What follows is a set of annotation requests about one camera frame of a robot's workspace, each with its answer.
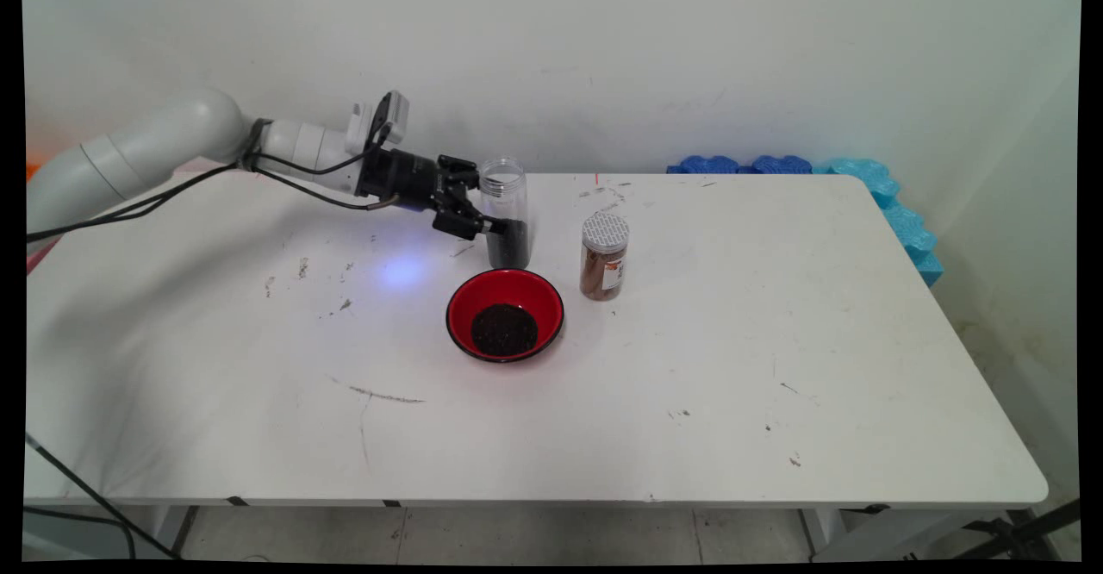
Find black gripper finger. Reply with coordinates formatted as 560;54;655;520
431;190;509;242
435;154;482;192

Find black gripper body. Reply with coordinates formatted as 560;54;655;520
356;148;446;211

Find clear plastic jar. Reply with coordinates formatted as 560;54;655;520
479;156;532;271

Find red bowl with black rim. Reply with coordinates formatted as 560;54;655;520
446;268;566;363

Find black seed pile in bowl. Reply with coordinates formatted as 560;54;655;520
471;303;539;358

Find brown spice jar silver lid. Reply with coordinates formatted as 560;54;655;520
579;212;630;302

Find grey table leg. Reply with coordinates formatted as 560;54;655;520
797;508;850;558
153;505;199;558

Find light blue foam block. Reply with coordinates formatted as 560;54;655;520
814;158;944;288

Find black stand legs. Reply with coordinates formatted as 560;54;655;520
948;498;1081;562

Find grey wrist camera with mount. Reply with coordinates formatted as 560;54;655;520
345;90;411;158

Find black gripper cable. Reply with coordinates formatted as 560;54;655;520
26;165;402;244

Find black camera cable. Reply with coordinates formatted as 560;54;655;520
26;119;394;244

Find black floor cable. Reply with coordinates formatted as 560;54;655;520
24;432;182;559

